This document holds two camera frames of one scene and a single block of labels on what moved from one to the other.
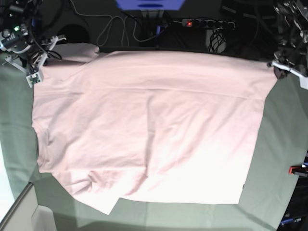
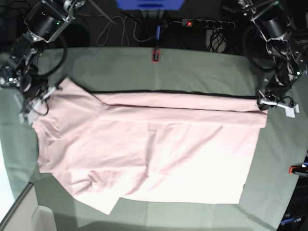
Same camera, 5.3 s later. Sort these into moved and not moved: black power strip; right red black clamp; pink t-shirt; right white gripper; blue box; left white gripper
Moved: pink t-shirt; right white gripper; left white gripper
Not moved: right red black clamp; blue box; black power strip
